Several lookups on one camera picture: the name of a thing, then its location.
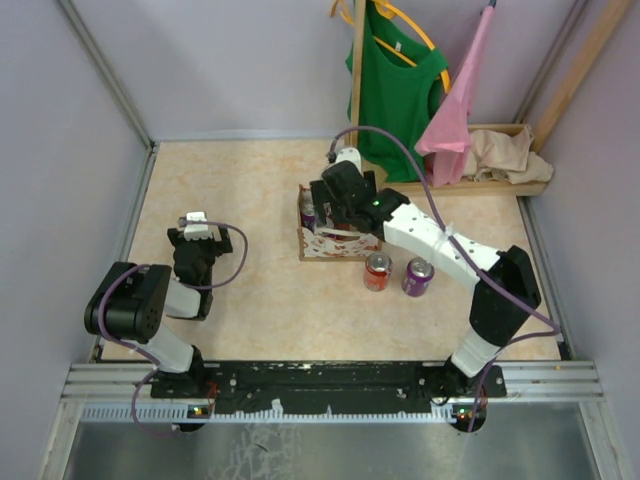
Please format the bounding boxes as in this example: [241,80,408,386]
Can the red soda can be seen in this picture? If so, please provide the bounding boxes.
[363,252,393,292]

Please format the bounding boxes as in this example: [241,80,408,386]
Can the silver purple can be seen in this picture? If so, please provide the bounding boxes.
[402,257,435,298]

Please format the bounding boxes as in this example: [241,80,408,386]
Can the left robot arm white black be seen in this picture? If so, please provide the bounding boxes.
[84,221,241,399]

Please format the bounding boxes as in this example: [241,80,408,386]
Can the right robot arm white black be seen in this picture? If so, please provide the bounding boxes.
[310,161,541,396]

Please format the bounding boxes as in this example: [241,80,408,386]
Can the patterned canvas tote bag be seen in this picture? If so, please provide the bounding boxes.
[297,185,382,262]

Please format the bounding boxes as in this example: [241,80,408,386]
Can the purple can back left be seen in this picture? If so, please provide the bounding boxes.
[299,197,316,230]

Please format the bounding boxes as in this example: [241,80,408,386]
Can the pink shirt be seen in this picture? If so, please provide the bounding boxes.
[414,1,496,187]

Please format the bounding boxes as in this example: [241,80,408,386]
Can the green tank top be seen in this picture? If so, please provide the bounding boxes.
[358,1,448,183]

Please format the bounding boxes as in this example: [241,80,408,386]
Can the beige crumpled cloth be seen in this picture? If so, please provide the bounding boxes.
[463,126,554,185]

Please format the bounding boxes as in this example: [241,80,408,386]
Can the yellow clothes hanger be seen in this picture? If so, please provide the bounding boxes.
[330,0,452,94]

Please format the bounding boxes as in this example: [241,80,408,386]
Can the leaning wooden beam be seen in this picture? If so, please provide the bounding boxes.
[532,0,633,152]

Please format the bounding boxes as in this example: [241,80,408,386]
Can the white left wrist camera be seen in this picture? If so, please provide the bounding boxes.
[183,211,213,241]

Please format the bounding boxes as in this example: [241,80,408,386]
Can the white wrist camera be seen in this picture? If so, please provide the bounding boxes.
[335,147,362,173]
[183,211,213,241]

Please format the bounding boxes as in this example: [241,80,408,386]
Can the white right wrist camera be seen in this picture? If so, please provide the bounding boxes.
[335,147,362,173]

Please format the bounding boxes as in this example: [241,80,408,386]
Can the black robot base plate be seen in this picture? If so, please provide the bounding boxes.
[151,361,506,416]

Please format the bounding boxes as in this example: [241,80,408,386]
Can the wooden clothes rack frame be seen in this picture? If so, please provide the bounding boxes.
[346,1,549,195]

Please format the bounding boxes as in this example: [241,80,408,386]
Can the white slotted cable duct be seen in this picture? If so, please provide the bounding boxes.
[80,402,471,425]

